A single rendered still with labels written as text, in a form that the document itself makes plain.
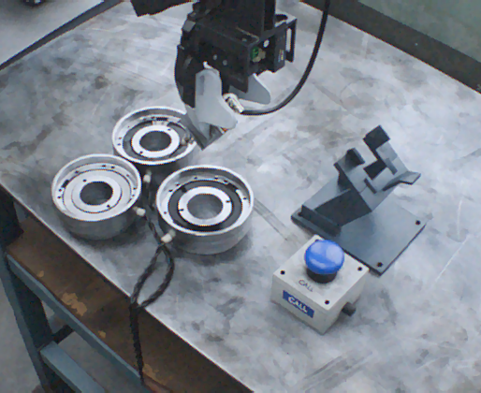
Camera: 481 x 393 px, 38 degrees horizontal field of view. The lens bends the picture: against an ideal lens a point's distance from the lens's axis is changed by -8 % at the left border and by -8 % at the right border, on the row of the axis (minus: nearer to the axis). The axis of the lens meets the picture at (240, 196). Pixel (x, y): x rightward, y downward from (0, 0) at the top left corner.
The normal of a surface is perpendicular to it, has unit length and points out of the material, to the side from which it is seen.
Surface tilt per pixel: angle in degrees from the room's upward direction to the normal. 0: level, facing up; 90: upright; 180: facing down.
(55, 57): 0
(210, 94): 87
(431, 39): 89
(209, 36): 90
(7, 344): 0
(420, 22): 90
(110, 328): 0
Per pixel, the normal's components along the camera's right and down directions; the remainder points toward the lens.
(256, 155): 0.04, -0.70
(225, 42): -0.65, 0.53
